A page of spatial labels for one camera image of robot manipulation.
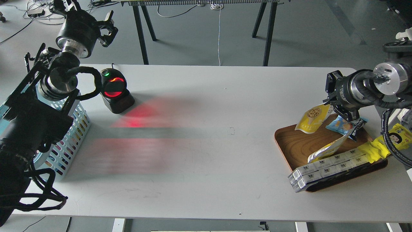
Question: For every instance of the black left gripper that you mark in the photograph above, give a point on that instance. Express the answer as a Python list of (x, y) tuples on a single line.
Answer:
[(81, 27)]

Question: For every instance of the yellow cartoon snack bag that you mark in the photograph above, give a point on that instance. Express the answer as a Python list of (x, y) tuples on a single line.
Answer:
[(377, 150)]

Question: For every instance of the blue snack packet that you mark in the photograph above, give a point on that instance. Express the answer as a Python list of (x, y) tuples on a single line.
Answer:
[(343, 127)]

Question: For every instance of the wooden tray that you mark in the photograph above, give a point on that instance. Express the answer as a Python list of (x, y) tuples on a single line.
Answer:
[(296, 147)]

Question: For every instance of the black table frame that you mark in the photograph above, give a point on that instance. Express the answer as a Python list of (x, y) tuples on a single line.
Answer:
[(193, 34)]

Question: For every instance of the black barcode scanner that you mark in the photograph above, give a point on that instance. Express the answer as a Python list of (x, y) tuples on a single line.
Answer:
[(114, 91)]

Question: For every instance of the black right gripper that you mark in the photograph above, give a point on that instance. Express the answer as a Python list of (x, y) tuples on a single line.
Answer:
[(343, 95)]

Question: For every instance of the black power adapter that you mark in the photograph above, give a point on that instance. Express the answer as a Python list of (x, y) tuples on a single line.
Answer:
[(35, 12)]

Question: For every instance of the light blue plastic basket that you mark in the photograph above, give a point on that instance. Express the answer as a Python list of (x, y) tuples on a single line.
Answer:
[(61, 155)]

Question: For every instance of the yellow white snack pouch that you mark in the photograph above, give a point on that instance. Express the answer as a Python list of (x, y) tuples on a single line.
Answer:
[(312, 119)]

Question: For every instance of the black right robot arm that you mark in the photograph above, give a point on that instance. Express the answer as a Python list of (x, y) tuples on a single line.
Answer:
[(387, 86)]

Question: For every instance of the clear white snack box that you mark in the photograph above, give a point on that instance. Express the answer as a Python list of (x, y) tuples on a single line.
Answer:
[(322, 172)]

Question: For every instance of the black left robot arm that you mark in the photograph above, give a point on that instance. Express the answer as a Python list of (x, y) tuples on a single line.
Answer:
[(39, 111)]

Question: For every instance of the yellow white snack bag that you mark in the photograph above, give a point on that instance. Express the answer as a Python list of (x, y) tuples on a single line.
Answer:
[(328, 149)]

